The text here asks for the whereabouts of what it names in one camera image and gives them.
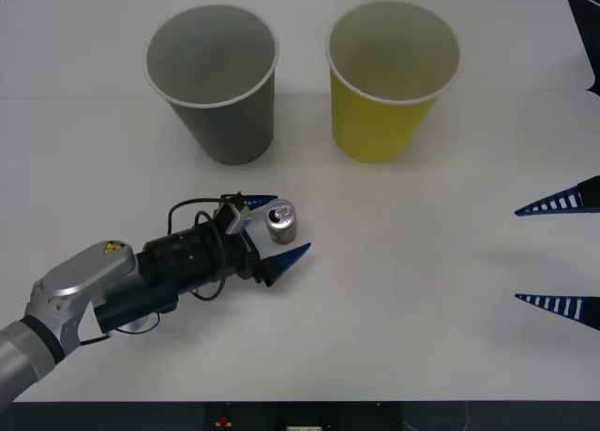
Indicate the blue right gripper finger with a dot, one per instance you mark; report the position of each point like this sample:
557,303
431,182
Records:
581,309
579,197

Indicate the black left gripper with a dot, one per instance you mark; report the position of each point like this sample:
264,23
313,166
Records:
229,257

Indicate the silver drink can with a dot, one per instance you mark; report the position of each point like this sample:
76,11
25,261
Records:
281,227

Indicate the silver and black left arm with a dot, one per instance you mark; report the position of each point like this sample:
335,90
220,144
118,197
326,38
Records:
84,268

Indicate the grey plastic waste bin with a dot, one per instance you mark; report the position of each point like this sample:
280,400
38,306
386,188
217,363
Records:
225,122

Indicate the yellow-green plastic waste bin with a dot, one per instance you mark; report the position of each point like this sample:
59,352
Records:
375,126

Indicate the red round button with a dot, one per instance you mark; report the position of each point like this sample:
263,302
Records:
224,422

